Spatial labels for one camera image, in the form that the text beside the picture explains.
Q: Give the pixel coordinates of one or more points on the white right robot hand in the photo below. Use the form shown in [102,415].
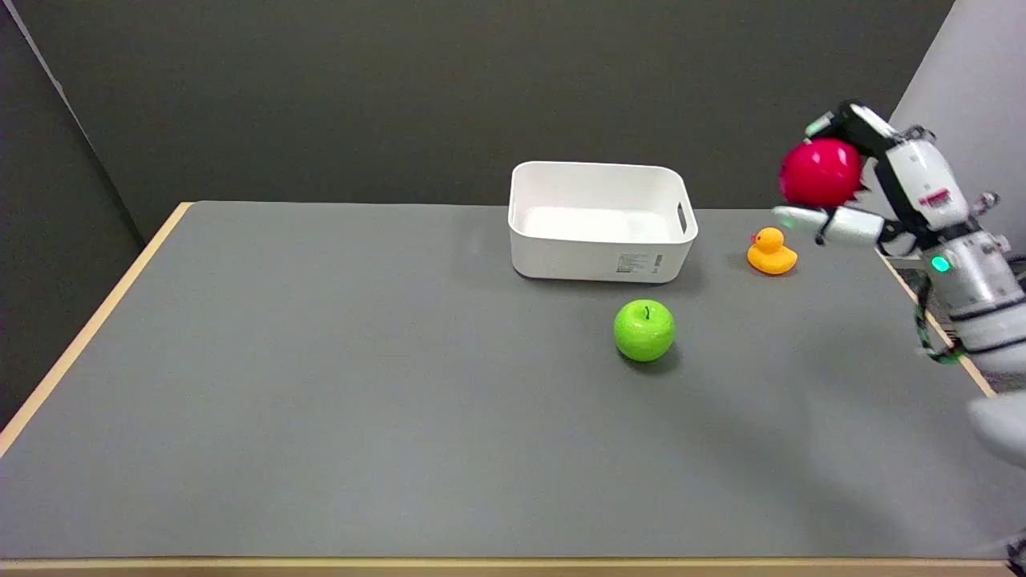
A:
[918,180]

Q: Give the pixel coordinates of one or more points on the red apple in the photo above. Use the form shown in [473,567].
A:
[819,172]

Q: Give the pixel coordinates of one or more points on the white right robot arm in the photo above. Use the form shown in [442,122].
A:
[990,296]

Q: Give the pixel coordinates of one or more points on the white plastic box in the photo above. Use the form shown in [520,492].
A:
[601,224]

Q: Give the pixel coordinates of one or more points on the yellow rubber duck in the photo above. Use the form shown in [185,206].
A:
[771,252]

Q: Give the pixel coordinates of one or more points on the green apple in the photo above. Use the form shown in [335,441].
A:
[644,329]

